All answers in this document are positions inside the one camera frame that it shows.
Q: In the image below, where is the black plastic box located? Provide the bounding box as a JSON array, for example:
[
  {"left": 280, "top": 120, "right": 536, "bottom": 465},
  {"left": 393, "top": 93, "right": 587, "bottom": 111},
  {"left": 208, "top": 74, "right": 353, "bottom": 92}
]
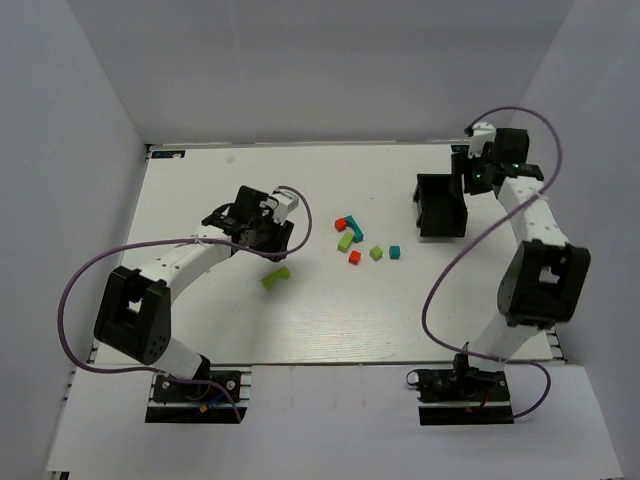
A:
[{"left": 413, "top": 174, "right": 468, "bottom": 238}]

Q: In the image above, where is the green arch block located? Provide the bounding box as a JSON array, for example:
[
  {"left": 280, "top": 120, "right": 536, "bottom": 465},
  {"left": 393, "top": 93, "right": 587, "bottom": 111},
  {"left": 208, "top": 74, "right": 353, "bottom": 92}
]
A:
[{"left": 261, "top": 266, "right": 291, "bottom": 291}]

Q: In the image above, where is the red cube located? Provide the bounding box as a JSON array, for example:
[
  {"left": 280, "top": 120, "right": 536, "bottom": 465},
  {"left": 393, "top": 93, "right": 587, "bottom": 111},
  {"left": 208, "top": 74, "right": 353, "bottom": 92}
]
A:
[
  {"left": 334, "top": 218, "right": 347, "bottom": 232},
  {"left": 349, "top": 250, "right": 361, "bottom": 265}
]

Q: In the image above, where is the green rectangular block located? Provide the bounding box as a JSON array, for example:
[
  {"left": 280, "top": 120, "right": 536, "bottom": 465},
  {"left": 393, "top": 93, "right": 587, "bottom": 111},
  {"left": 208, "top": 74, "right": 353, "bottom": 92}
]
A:
[{"left": 337, "top": 231, "right": 354, "bottom": 252}]

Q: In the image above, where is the teal arch block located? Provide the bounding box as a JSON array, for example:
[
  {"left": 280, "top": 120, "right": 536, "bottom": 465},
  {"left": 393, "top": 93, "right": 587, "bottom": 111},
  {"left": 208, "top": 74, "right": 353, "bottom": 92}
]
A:
[{"left": 344, "top": 215, "right": 364, "bottom": 243}]

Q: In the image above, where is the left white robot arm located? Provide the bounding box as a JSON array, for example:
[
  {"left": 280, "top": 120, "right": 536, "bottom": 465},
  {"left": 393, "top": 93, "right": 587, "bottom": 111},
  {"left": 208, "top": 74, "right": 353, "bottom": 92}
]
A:
[{"left": 94, "top": 186, "right": 299, "bottom": 380}]

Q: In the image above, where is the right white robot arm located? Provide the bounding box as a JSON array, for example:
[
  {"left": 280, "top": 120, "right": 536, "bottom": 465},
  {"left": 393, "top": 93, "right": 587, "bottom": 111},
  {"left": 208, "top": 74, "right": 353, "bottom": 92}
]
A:
[{"left": 454, "top": 122, "right": 591, "bottom": 375}]

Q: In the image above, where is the right blue corner label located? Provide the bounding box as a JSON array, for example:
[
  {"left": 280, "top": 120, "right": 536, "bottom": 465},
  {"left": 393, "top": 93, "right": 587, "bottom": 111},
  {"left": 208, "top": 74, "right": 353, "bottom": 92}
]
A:
[{"left": 451, "top": 144, "right": 469, "bottom": 153}]

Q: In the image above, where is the blue corner label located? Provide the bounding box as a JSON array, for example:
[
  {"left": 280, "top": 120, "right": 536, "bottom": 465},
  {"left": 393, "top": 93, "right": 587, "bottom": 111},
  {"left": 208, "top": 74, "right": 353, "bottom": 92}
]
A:
[
  {"left": 451, "top": 144, "right": 469, "bottom": 153},
  {"left": 151, "top": 150, "right": 186, "bottom": 159}
]

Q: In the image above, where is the left blue corner label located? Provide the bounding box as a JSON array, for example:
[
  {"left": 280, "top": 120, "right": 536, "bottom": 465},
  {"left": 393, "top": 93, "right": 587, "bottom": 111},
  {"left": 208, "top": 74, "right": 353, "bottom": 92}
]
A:
[{"left": 151, "top": 150, "right": 186, "bottom": 159}]

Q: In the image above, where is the red cube front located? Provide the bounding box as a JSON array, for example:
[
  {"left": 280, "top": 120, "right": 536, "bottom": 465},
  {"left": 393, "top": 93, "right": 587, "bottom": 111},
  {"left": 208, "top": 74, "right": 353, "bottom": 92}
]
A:
[{"left": 349, "top": 250, "right": 361, "bottom": 265}]

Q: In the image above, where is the teal cube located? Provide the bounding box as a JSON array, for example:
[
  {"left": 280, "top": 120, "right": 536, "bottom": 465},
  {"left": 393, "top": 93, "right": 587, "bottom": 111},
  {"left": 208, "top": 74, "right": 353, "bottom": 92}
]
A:
[{"left": 389, "top": 245, "right": 401, "bottom": 260}]

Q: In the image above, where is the green cube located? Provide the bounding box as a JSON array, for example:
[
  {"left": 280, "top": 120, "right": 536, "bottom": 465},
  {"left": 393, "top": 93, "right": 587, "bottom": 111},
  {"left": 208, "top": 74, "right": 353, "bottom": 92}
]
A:
[{"left": 370, "top": 246, "right": 383, "bottom": 261}]

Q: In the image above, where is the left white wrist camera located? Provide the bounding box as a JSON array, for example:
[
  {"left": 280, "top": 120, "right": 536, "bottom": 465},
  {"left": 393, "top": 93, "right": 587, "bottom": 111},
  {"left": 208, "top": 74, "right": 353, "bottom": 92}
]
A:
[{"left": 267, "top": 190, "right": 299, "bottom": 225}]

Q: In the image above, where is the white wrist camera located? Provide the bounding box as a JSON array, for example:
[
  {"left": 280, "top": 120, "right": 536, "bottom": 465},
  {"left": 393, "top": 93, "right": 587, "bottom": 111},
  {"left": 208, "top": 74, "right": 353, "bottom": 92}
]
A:
[
  {"left": 267, "top": 190, "right": 299, "bottom": 225},
  {"left": 464, "top": 122, "right": 496, "bottom": 158}
]

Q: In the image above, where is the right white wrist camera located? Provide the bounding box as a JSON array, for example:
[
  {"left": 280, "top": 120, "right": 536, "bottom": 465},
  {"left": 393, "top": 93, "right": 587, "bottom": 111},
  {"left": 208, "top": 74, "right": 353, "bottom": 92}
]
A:
[{"left": 464, "top": 122, "right": 496, "bottom": 158}]

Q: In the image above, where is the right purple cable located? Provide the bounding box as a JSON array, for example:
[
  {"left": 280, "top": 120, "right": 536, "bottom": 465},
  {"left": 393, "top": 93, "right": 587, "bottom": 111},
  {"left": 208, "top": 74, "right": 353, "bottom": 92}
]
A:
[{"left": 422, "top": 105, "right": 562, "bottom": 420}]

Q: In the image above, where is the purple cable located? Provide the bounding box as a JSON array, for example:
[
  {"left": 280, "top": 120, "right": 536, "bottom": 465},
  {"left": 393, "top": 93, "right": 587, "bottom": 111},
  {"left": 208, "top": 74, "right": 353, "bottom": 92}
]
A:
[
  {"left": 57, "top": 184, "right": 314, "bottom": 421},
  {"left": 422, "top": 105, "right": 562, "bottom": 420}
]

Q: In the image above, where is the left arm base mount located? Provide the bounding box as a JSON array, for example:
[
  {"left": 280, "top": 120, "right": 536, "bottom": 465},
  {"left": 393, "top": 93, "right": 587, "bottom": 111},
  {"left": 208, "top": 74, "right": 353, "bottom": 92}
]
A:
[{"left": 145, "top": 367, "right": 252, "bottom": 425}]

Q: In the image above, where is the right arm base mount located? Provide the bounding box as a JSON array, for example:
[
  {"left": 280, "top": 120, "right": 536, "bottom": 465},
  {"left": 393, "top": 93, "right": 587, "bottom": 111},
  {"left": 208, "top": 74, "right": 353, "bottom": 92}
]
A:
[{"left": 405, "top": 354, "right": 514, "bottom": 426}]

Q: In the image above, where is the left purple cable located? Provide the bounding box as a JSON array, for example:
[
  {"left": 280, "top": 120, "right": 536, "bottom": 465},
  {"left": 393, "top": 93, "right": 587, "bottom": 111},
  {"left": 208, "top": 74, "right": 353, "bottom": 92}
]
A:
[{"left": 57, "top": 184, "right": 314, "bottom": 421}]

